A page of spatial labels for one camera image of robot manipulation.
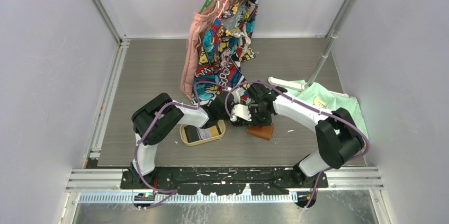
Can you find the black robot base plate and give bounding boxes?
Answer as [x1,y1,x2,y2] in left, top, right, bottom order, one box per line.
[120,166,316,195]

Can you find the gold numbered credit card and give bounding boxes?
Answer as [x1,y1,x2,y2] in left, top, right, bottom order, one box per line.
[206,125,222,138]

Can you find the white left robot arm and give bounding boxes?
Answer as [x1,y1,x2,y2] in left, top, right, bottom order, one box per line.
[131,93,235,189]

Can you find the pink hanging garment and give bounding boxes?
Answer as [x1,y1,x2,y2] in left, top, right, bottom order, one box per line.
[180,3,215,100]

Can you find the beige oval card tray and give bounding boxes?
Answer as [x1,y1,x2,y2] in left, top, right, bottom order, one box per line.
[179,120,226,146]

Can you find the mint green cartoon cloth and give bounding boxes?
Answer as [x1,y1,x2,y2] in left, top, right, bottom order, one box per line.
[287,82,369,138]

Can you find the colourful comic print shorts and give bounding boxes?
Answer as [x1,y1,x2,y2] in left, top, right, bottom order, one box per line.
[191,0,259,104]

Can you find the brown leather card holder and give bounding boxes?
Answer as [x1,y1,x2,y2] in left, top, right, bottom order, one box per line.
[246,124,274,141]

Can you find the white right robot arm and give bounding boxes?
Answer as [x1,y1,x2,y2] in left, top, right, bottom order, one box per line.
[247,83,366,187]

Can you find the stack of dark cards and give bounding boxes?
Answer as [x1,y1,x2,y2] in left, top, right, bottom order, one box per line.
[184,126,207,143]

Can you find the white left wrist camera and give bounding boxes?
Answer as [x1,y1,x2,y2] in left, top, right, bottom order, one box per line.
[231,87,252,105]

